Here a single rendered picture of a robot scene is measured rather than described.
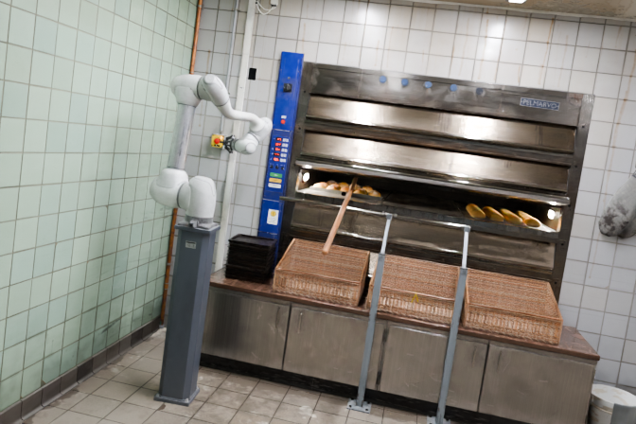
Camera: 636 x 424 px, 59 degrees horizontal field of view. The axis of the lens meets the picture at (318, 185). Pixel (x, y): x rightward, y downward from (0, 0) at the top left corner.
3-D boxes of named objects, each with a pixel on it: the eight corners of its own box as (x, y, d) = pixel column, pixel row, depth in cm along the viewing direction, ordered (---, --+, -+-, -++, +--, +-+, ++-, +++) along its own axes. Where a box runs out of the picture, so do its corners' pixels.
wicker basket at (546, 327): (456, 306, 387) (463, 266, 385) (542, 322, 377) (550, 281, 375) (462, 327, 339) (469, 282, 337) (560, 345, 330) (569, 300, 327)
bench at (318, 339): (219, 339, 422) (229, 263, 417) (559, 411, 380) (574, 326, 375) (188, 367, 367) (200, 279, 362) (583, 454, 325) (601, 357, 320)
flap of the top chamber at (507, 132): (306, 119, 400) (311, 93, 405) (572, 154, 369) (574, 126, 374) (305, 116, 396) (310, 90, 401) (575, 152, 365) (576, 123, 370)
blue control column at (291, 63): (299, 286, 605) (326, 83, 588) (313, 289, 602) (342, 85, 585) (242, 345, 416) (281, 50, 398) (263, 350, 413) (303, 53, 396)
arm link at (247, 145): (240, 157, 373) (254, 143, 377) (251, 159, 360) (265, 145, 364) (230, 145, 367) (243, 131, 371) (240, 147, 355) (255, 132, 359)
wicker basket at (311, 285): (288, 274, 407) (292, 237, 405) (365, 289, 398) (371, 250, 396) (271, 291, 360) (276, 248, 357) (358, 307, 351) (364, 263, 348)
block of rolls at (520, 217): (465, 209, 457) (466, 202, 457) (526, 219, 449) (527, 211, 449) (470, 217, 398) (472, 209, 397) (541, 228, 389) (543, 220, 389)
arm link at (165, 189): (175, 209, 313) (142, 203, 320) (190, 210, 328) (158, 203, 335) (200, 72, 315) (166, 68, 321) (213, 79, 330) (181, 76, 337)
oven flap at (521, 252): (291, 227, 406) (296, 201, 412) (551, 271, 375) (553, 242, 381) (290, 226, 402) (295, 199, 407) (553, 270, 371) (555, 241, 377)
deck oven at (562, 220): (299, 286, 605) (326, 88, 588) (502, 324, 569) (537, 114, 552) (243, 344, 418) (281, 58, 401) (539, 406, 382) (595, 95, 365)
